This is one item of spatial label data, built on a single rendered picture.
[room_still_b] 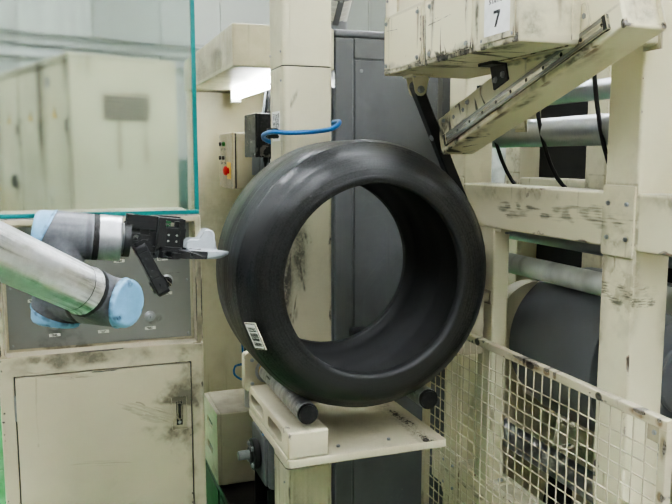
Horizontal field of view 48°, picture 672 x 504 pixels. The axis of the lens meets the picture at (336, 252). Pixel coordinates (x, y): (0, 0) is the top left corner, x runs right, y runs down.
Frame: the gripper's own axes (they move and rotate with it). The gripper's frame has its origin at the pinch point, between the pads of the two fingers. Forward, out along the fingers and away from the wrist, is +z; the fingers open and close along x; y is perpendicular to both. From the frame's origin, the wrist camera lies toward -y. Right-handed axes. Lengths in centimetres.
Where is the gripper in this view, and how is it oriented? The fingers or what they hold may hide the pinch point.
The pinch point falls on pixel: (221, 256)
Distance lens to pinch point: 156.4
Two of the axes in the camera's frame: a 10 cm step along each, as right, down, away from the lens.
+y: 1.1, -9.9, -0.9
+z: 9.3, 0.7, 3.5
